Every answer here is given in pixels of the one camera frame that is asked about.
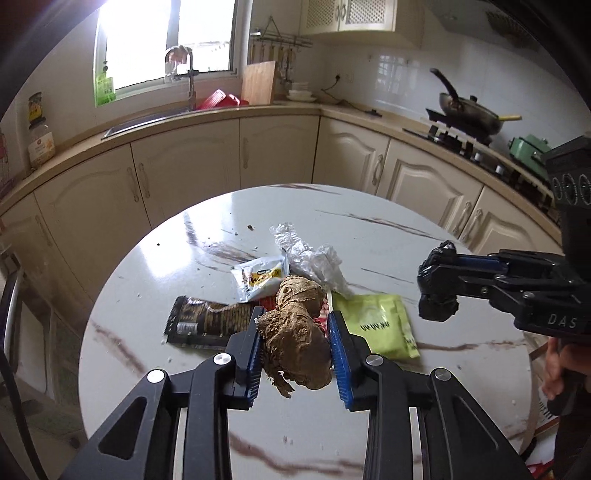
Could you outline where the cream lattice-door cabinet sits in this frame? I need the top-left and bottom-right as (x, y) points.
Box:
(305, 0), (423, 47)

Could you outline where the large clear jar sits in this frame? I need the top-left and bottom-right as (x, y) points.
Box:
(27, 121), (57, 169)

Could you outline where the clear plastic bag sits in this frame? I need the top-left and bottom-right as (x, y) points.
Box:
(270, 222), (352, 296)

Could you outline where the wooden cutting board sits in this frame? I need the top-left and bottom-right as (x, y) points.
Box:
(241, 61), (277, 106)

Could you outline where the brown ginger root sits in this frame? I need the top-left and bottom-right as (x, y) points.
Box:
(257, 275), (333, 400)

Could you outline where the black power cable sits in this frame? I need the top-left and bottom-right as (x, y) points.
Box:
(318, 78), (352, 104)

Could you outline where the white and yellow packet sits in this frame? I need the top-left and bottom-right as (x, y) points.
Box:
(231, 255), (291, 304)

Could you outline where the beige kitchen countertop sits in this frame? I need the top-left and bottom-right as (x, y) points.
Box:
(0, 99), (564, 241)

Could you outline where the wok lid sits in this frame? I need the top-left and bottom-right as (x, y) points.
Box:
(455, 95), (499, 116)

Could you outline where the person's right hand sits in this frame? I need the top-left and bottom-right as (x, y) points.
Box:
(542, 338), (563, 400)

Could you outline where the round marble table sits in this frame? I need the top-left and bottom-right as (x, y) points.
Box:
(78, 183), (546, 480)

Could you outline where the stack of white bowls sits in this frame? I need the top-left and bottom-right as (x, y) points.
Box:
(286, 80), (318, 103)

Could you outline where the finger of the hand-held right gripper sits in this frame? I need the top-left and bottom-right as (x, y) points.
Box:
(418, 265), (527, 302)
(431, 249), (561, 278)

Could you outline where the black gas stove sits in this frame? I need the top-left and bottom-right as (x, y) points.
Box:
(403, 124), (555, 204)

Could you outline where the lime green packet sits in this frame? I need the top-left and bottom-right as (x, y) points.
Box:
(331, 292), (421, 361)

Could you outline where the steel wok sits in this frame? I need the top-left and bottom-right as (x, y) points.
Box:
(429, 68), (506, 136)

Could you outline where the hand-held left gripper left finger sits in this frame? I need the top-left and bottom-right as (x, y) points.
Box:
(60, 307), (264, 480)

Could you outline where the red plastic basket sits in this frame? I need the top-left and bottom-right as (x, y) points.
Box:
(198, 89), (250, 110)

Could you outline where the pale green printed bag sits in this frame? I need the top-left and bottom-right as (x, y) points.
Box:
(34, 318), (88, 444)

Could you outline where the kitchen window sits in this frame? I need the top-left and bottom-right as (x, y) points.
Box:
(95, 0), (238, 107)

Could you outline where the green electric cooking pot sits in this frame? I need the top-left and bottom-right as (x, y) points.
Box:
(509, 134), (552, 178)

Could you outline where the dark brown snack wrapper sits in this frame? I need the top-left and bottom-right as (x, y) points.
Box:
(165, 295), (264, 350)

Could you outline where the steel sink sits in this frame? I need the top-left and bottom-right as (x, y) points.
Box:
(102, 107), (195, 139)

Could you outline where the green plastic bottle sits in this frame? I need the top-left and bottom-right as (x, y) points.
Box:
(95, 60), (116, 108)

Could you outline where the wall-mounted utensil rack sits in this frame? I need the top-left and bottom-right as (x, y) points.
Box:
(249, 16), (315, 49)

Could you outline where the steel kitchen faucet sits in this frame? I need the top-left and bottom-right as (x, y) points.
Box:
(165, 46), (200, 112)

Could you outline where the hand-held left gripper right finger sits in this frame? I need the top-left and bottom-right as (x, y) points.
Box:
(328, 311), (532, 480)

